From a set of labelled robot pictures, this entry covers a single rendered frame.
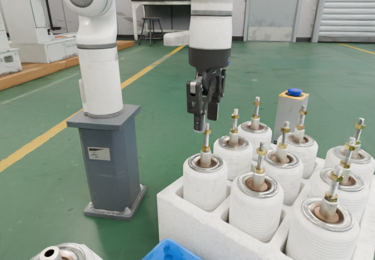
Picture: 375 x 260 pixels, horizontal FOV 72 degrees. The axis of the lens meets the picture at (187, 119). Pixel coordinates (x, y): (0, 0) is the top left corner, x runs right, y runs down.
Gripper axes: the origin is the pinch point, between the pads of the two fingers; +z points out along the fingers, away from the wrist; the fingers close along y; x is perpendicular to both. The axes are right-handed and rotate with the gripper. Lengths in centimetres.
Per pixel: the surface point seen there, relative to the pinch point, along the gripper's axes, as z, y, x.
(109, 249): 35.5, -10.7, 20.2
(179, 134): 35, 55, 36
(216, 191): 14.2, -2.8, -4.2
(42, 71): 33, 106, 205
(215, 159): 9.7, 1.7, -1.9
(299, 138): 8.6, 19.3, -17.2
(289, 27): 4, 514, 41
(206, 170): 9.7, -2.9, -1.8
